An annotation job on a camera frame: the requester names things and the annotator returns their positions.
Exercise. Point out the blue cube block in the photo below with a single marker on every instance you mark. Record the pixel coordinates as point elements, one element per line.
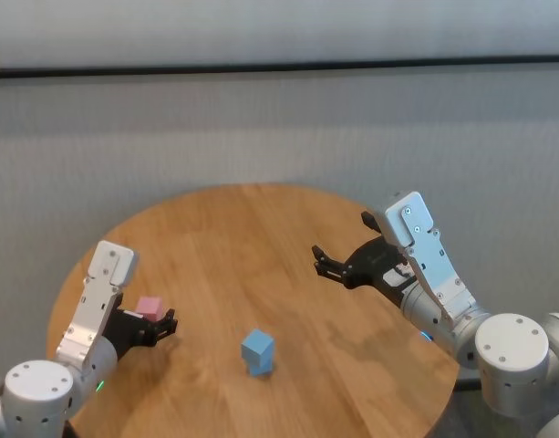
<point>257,344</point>
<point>261,367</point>

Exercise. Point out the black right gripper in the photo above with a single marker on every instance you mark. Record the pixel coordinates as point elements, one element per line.
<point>375,267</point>

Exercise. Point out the pink cube block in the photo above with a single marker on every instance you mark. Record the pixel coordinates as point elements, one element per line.
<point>150,306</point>

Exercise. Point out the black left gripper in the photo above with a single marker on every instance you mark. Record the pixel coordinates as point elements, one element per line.
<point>126,330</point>

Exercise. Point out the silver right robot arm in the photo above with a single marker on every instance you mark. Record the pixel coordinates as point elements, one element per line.
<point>511,356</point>

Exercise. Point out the black horizontal wall rail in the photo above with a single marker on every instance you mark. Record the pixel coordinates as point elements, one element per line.
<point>279,67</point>

